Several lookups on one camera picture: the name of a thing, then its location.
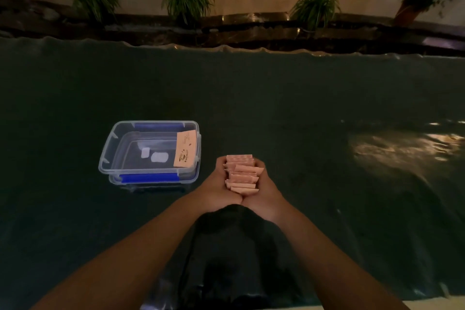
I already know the person's left hand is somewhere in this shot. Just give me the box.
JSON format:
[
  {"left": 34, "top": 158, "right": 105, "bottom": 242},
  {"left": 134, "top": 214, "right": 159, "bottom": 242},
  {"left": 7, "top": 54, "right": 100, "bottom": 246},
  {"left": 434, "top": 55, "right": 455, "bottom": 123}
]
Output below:
[{"left": 196, "top": 156, "right": 244, "bottom": 212}]

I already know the person's right hand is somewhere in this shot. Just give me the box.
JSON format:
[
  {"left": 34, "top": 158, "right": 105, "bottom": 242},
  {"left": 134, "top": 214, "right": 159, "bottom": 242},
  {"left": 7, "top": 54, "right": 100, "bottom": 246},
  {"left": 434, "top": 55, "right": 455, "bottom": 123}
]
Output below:
[{"left": 241, "top": 159, "right": 289, "bottom": 222}]

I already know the stack of pink paper packets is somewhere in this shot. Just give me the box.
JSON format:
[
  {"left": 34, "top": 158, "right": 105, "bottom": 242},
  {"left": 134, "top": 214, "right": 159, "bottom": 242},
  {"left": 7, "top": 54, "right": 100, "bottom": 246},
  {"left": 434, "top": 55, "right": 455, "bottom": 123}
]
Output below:
[{"left": 224, "top": 155, "right": 264, "bottom": 196}]

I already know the person's right forearm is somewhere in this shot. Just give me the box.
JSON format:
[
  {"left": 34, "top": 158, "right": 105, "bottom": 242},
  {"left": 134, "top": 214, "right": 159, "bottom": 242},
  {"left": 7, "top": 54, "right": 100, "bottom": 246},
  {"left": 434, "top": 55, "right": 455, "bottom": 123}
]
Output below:
[{"left": 254, "top": 204, "right": 411, "bottom": 310}]

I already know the person's left forearm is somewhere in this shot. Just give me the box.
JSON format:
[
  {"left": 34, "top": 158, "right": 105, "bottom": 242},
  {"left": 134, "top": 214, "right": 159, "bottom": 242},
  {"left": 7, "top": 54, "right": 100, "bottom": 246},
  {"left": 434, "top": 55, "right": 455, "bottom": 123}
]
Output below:
[{"left": 31, "top": 190, "right": 233, "bottom": 310}]

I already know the dark green table cloth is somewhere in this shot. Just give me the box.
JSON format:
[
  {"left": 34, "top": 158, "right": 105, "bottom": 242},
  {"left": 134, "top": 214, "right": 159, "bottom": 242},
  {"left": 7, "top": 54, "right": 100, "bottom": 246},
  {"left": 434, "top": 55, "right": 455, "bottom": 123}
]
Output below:
[{"left": 0, "top": 37, "right": 465, "bottom": 310}]

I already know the pink paper sachet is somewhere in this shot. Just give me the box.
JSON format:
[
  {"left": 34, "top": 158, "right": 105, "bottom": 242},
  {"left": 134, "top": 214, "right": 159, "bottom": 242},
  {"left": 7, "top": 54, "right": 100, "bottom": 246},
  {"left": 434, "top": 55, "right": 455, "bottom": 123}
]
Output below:
[{"left": 174, "top": 131, "right": 197, "bottom": 168}]

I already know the clear plastic storage box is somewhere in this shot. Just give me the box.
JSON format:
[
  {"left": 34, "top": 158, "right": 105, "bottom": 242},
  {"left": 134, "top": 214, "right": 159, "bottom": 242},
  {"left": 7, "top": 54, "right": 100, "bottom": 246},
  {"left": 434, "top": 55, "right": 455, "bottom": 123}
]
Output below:
[{"left": 98, "top": 120, "right": 201, "bottom": 177}]

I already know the dark stone planter ledge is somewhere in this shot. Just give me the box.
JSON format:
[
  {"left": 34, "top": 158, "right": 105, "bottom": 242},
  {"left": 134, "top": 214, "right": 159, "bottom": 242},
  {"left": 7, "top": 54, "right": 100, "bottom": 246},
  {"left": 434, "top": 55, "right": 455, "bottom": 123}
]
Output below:
[{"left": 0, "top": 0, "right": 465, "bottom": 58}]

